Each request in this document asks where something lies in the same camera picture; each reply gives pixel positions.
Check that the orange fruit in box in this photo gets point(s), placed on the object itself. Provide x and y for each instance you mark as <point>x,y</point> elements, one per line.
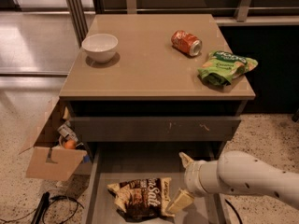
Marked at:
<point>70,144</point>

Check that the white ceramic bowl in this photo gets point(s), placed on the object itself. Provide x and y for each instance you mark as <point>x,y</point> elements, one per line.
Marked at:
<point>100,47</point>

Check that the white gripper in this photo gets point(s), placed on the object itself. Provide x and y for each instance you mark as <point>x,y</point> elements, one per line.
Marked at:
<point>191,175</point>

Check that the orange soda can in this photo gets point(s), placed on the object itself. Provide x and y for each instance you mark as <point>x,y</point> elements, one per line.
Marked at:
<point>186,43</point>

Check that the open middle drawer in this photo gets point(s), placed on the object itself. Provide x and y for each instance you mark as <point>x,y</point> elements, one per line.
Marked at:
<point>118,162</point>

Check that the grey drawer cabinet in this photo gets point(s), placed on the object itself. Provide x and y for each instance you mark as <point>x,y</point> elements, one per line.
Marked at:
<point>148,77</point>

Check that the cardboard box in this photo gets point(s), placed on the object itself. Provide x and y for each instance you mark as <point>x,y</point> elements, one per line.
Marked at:
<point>50,160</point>

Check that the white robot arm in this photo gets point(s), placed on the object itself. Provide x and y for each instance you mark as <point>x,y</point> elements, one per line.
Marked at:
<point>234,173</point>

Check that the brown chip bag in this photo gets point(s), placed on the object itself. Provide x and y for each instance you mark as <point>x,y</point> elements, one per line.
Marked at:
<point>142,197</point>

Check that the silver packet in box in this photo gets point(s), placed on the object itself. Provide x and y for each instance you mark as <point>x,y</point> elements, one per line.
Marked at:
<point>67,133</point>

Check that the closed top drawer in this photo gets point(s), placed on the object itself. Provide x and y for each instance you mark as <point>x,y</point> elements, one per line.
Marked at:
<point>155,129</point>

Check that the green chip bag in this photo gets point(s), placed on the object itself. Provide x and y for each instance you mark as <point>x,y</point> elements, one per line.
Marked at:
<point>222,67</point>

